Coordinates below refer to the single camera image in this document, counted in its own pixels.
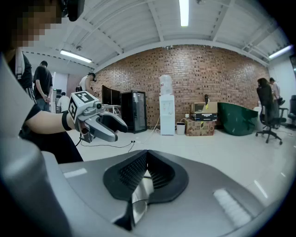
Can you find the black wristband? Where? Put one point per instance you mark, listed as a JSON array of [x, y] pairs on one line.
[[65, 120]]

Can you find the round ceiling sensor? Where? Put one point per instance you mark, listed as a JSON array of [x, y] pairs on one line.
[[79, 48]]

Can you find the black office chair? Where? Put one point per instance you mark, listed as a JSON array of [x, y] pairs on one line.
[[270, 120]]

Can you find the black monitor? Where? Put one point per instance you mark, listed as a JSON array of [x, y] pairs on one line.
[[115, 97], [106, 95]]

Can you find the flat black box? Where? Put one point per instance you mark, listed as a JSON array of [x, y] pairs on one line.
[[204, 116]]

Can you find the clear water dispenser bottle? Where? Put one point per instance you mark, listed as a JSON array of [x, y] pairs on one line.
[[165, 84]]

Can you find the person's left hand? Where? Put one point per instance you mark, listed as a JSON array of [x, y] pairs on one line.
[[84, 129]]

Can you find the small white trash bin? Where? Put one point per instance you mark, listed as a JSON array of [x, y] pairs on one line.
[[180, 129]]

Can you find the person's black shirt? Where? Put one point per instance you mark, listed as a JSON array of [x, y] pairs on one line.
[[55, 143]]

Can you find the large green tub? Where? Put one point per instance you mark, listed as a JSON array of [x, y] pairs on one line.
[[236, 118]]

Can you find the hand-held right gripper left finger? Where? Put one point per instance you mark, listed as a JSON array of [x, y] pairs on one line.
[[92, 196]]

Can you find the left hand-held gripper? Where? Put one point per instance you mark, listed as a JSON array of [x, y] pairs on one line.
[[79, 105]]

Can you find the person's head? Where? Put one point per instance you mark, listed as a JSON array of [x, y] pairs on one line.
[[30, 20]]

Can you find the person's left forearm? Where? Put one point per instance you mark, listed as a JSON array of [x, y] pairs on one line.
[[46, 121]]

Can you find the printed brown cardboard box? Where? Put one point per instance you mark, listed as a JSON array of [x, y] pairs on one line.
[[200, 128]]

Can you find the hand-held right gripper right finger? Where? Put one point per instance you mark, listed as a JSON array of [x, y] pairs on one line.
[[196, 208]]

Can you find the plain brown cardboard box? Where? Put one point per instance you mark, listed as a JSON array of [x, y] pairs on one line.
[[203, 107]]

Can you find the long ceiling light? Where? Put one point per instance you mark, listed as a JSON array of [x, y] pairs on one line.
[[280, 52], [75, 56], [184, 11]]

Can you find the white monitor table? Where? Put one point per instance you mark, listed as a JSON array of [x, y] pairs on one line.
[[113, 109]]

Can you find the white water dispenser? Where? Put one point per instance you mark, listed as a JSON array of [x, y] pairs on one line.
[[167, 115]]

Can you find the black head-worn camera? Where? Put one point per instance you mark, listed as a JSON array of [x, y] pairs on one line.
[[74, 9]]

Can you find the black glass-door cabinet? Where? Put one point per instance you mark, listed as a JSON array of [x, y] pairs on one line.
[[134, 111]]

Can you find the white power strip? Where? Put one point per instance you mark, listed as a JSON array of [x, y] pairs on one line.
[[138, 141]]

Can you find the black bottle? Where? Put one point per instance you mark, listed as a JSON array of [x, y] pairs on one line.
[[206, 98]]

